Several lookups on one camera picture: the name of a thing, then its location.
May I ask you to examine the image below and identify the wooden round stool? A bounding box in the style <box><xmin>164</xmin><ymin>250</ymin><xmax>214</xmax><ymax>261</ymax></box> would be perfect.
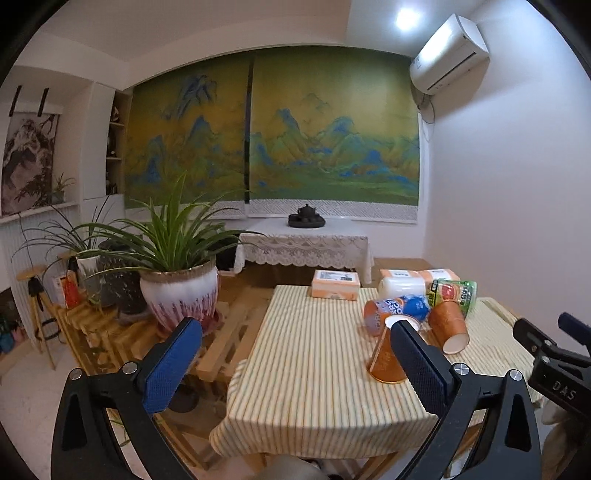
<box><xmin>16</xmin><ymin>265</ymin><xmax>62</xmax><ymax>371</ymax></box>

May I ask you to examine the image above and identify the thin-leaved green plant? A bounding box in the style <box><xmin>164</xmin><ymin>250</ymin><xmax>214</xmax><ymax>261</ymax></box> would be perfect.
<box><xmin>11</xmin><ymin>196</ymin><xmax>141</xmax><ymax>306</ymax></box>

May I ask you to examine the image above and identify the white air conditioner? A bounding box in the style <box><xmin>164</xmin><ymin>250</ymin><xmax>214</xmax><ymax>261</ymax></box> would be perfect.
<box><xmin>409</xmin><ymin>13</ymin><xmax>491</xmax><ymax>97</ymax></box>

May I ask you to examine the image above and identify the orange tissue packet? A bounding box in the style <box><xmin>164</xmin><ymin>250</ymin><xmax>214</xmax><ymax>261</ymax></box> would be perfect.
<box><xmin>310</xmin><ymin>270</ymin><xmax>363</xmax><ymax>301</ymax></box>

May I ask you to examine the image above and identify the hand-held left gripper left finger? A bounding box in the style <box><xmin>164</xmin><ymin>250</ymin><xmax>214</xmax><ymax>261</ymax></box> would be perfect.
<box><xmin>51</xmin><ymin>316</ymin><xmax>204</xmax><ymax>480</ymax></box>

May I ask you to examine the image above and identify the air conditioner cable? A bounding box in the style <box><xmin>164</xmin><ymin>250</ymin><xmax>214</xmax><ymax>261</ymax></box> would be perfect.
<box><xmin>417</xmin><ymin>90</ymin><xmax>437</xmax><ymax>125</ymax></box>

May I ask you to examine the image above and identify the narrow landscape painting blind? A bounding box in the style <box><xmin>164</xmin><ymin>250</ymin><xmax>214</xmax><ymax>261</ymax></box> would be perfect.
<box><xmin>122</xmin><ymin>57</ymin><xmax>253</xmax><ymax>221</ymax></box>

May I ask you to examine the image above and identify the green spider plant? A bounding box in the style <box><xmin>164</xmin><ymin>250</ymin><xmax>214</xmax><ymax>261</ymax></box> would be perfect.
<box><xmin>69</xmin><ymin>172</ymin><xmax>254</xmax><ymax>283</ymax></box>

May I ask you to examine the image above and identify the wooden pallet rack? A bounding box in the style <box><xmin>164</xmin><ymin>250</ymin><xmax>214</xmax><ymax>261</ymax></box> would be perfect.
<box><xmin>54</xmin><ymin>285</ymin><xmax>274</xmax><ymax>468</ymax></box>

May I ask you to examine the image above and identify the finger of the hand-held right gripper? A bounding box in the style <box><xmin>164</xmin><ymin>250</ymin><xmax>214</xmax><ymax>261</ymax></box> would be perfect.
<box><xmin>512</xmin><ymin>318</ymin><xmax>563</xmax><ymax>365</ymax></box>
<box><xmin>557</xmin><ymin>312</ymin><xmax>591</xmax><ymax>358</ymax></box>

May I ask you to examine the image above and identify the dark tea tray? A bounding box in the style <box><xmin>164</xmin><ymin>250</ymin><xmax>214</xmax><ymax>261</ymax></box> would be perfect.
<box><xmin>288</xmin><ymin>213</ymin><xmax>327</xmax><ymax>228</ymax></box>

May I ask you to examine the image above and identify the orange white flat packet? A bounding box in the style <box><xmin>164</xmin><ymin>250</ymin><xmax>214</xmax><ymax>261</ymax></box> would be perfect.
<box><xmin>379</xmin><ymin>268</ymin><xmax>461</xmax><ymax>288</ymax></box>

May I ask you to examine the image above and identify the small potted plant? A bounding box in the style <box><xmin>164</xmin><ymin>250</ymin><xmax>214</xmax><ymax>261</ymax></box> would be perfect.
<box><xmin>47</xmin><ymin>172</ymin><xmax>78</xmax><ymax>205</ymax></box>

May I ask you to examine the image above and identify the white lace tablecloth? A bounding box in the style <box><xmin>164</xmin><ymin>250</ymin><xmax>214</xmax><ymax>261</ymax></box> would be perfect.
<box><xmin>234</xmin><ymin>231</ymin><xmax>375</xmax><ymax>285</ymax></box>

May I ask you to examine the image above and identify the orange white bag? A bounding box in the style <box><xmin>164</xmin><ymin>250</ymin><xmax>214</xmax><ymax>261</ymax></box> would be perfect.
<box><xmin>52</xmin><ymin>271</ymin><xmax>85</xmax><ymax>311</ymax></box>

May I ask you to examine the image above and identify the white paper cup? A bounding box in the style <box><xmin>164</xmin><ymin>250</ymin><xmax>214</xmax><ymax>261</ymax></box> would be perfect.
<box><xmin>378</xmin><ymin>275</ymin><xmax>428</xmax><ymax>301</ymax></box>

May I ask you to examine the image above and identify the ink painting wall scroll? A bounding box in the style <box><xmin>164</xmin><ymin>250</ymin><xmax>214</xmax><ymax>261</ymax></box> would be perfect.
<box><xmin>0</xmin><ymin>86</ymin><xmax>61</xmax><ymax>218</ymax></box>

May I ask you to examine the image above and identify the blue printed paper cup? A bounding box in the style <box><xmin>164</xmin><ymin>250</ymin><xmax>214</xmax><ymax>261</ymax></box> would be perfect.
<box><xmin>362</xmin><ymin>295</ymin><xmax>431</xmax><ymax>338</ymax></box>

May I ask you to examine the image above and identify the round ceiling light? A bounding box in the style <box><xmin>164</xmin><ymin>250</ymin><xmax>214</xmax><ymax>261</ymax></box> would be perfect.
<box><xmin>394</xmin><ymin>6</ymin><xmax>419</xmax><ymax>31</ymax></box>

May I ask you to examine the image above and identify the white wall shelf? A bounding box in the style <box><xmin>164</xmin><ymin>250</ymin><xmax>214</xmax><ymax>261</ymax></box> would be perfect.
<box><xmin>105</xmin><ymin>89</ymin><xmax>133</xmax><ymax>197</ymax></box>

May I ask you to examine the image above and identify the wide landscape painting blind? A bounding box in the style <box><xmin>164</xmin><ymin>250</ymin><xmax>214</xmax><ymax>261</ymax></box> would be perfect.
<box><xmin>246</xmin><ymin>46</ymin><xmax>422</xmax><ymax>225</ymax></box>

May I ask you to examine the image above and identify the striped tablecloth table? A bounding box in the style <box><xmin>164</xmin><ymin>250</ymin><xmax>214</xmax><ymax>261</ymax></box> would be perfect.
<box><xmin>209</xmin><ymin>284</ymin><xmax>546</xmax><ymax>463</ymax></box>

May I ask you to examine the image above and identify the green printed paper cup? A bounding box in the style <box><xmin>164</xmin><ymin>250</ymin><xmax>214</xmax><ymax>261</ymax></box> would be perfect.
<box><xmin>427</xmin><ymin>278</ymin><xmax>479</xmax><ymax>319</ymax></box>

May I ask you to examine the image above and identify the black speckled plant pot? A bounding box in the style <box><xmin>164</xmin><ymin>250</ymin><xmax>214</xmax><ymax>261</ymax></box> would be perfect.
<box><xmin>98</xmin><ymin>239</ymin><xmax>147</xmax><ymax>320</ymax></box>

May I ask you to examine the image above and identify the orange paper cup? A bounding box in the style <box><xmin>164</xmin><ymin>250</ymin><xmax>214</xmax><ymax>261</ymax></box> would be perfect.
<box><xmin>367</xmin><ymin>318</ymin><xmax>422</xmax><ymax>384</ymax></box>
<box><xmin>429</xmin><ymin>300</ymin><xmax>471</xmax><ymax>356</ymax></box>

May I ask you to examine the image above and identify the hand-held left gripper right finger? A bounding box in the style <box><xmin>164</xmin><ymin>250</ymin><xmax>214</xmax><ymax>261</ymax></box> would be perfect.
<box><xmin>390</xmin><ymin>318</ymin><xmax>542</xmax><ymax>480</ymax></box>

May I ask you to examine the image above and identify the white red ceramic plant pot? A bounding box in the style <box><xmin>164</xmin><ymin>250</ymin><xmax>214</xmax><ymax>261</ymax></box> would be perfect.
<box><xmin>139</xmin><ymin>257</ymin><xmax>219</xmax><ymax>332</ymax></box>

